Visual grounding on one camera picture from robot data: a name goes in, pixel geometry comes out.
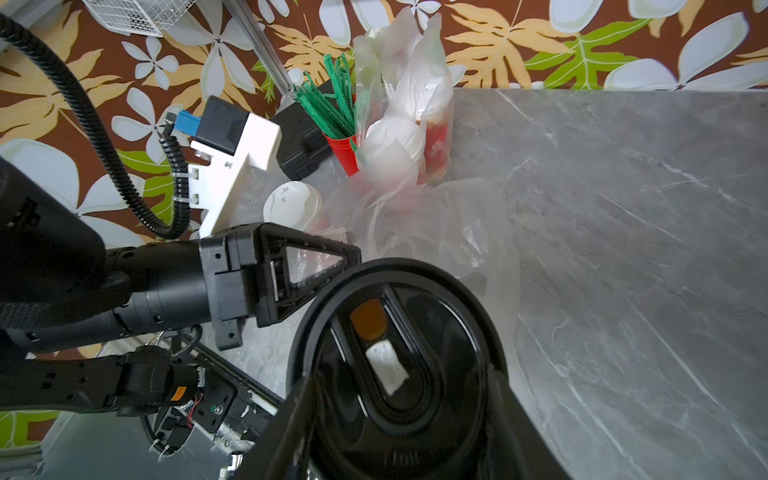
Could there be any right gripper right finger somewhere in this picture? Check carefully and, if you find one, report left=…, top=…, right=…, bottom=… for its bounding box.
left=484, top=367, right=570, bottom=480

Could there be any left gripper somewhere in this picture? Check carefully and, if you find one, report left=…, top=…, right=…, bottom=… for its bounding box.
left=199, top=223, right=362, bottom=351

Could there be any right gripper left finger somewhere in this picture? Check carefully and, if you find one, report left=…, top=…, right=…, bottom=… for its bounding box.
left=233, top=376, right=318, bottom=479

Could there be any black lid red cup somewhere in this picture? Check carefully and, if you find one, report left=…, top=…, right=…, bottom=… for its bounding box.
left=287, top=258, right=507, bottom=479

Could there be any white lid cup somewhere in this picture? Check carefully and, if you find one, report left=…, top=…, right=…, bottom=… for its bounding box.
left=395, top=64, right=454, bottom=184
left=263, top=181, right=329, bottom=233
left=357, top=116, right=426, bottom=188

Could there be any clear plastic carrier bag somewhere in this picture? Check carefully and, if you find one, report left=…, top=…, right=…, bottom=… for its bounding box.
left=353, top=9, right=457, bottom=185

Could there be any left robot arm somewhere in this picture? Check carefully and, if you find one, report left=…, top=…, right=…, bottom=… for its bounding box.
left=1, top=17, right=361, bottom=416

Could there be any black plastic case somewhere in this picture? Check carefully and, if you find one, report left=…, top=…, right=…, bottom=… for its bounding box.
left=272, top=101, right=332, bottom=181

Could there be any red straw holder cup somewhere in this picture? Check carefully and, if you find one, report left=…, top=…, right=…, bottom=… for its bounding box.
left=326, top=136, right=359, bottom=177

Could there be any green wrapped straws bundle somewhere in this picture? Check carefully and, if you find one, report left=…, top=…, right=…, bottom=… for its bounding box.
left=294, top=55, right=356, bottom=140

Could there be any white wire basket left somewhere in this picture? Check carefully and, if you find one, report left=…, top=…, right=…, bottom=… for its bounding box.
left=83, top=0, right=195, bottom=37

